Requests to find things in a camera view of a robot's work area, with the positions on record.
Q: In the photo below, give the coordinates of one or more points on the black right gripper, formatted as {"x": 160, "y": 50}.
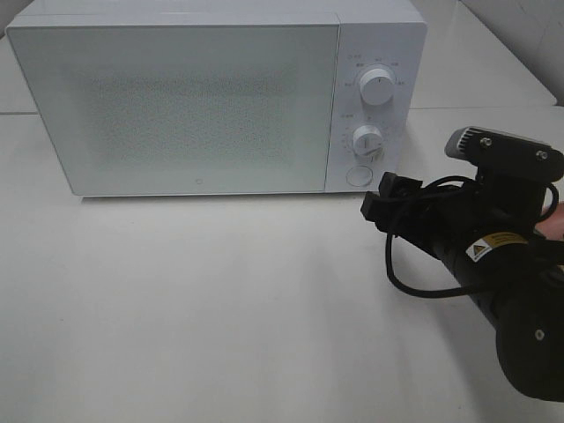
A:
{"x": 496, "y": 210}

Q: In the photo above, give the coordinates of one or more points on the round white door button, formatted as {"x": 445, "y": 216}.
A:
{"x": 359, "y": 176}

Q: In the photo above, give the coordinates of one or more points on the white microwave door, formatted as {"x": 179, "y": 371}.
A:
{"x": 140, "y": 111}

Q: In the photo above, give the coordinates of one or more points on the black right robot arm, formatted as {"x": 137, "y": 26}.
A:
{"x": 521, "y": 295}

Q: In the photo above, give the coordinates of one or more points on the upper white power knob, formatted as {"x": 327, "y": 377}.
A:
{"x": 377, "y": 85}

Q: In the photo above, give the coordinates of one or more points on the white microwave oven body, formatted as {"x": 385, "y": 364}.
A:
{"x": 370, "y": 33}

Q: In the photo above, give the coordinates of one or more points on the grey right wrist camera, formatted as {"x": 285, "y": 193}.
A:
{"x": 506, "y": 154}

